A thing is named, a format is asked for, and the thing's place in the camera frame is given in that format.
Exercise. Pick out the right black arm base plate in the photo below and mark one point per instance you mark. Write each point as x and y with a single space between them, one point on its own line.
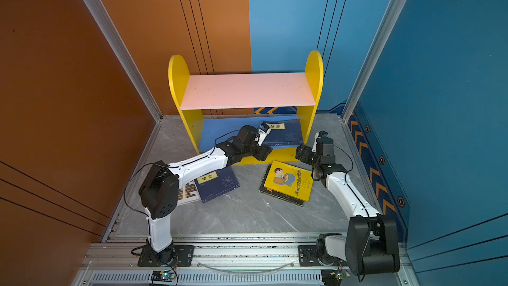
309 255

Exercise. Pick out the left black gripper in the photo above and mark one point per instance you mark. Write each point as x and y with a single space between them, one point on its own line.
264 152

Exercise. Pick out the aluminium rail frame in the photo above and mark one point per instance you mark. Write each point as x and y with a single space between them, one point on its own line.
224 259

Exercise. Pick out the white brown patterned booklet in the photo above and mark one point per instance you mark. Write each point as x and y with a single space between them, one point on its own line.
188 194

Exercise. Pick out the navy book yellow label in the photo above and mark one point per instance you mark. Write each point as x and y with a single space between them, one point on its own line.
217 183
284 134

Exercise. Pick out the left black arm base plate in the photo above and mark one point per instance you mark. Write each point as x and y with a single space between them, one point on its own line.
173 255

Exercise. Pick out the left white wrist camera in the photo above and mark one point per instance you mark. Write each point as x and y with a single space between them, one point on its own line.
263 131

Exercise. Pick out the right small circuit board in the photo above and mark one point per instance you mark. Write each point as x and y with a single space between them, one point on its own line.
334 277

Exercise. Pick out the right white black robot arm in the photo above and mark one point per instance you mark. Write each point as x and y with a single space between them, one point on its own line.
371 243

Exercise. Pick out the yellow cartoon cover book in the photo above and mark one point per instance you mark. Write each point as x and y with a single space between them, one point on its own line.
289 180

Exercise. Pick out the yellow pink blue bookshelf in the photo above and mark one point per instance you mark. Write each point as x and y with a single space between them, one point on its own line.
193 94

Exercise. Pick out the navy book bottom yellow label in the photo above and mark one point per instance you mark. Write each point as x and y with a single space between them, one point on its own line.
217 183

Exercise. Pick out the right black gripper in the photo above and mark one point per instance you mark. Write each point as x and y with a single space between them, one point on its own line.
300 152

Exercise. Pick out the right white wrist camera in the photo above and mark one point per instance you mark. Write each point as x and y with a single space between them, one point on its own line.
318 135

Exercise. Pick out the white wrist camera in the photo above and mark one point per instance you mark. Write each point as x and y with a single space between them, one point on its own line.
318 135
263 131

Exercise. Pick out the left green circuit board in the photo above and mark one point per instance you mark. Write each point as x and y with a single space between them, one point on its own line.
164 277

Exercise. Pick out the dark book under yellow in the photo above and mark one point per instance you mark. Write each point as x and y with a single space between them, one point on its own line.
276 194

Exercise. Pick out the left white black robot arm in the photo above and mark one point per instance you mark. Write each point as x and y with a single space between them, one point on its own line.
159 191

